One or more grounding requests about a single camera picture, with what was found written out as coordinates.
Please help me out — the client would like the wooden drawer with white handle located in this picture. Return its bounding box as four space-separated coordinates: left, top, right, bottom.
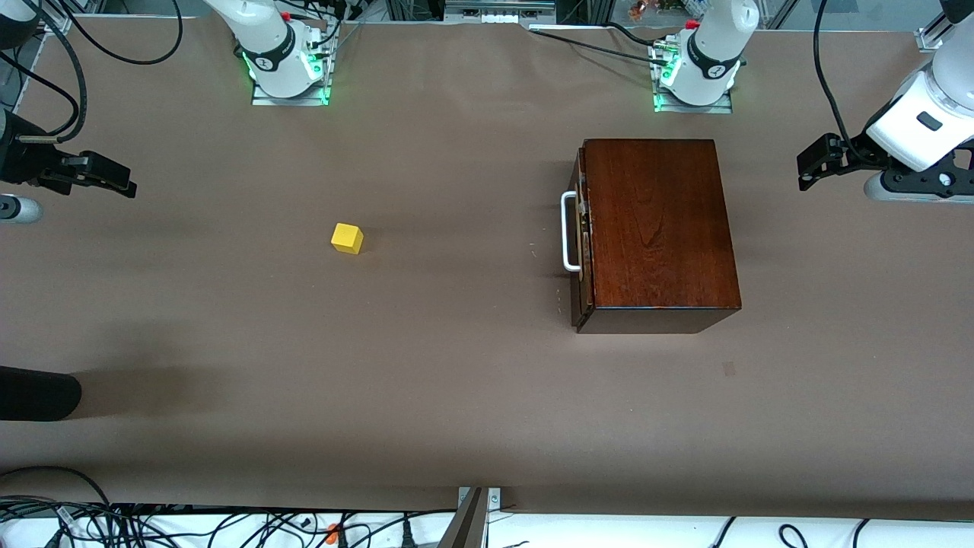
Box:
561 148 596 330

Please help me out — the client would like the dark brown wooden cabinet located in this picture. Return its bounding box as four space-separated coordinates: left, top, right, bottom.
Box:
580 139 743 335

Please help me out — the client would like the black cylinder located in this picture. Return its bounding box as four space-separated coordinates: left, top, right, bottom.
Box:
0 365 82 422

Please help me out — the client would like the grey power strip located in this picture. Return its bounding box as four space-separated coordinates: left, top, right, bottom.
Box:
444 0 556 24

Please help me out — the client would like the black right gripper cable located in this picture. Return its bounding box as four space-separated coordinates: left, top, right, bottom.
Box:
15 0 88 145

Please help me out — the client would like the black hanging loop cable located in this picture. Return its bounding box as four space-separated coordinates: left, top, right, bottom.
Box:
72 0 183 66

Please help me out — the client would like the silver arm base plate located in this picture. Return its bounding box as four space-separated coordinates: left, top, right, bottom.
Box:
651 38 735 115
251 30 333 107

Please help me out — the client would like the black cable across table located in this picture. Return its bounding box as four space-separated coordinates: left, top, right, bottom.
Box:
529 27 667 63

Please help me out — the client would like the tangled black cables bundle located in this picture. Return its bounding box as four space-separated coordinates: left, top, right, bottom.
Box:
0 466 457 548

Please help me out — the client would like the silver metal bracket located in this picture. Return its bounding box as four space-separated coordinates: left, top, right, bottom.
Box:
457 487 503 526

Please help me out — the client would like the dark slanted post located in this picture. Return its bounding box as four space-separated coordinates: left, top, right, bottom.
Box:
440 487 488 548

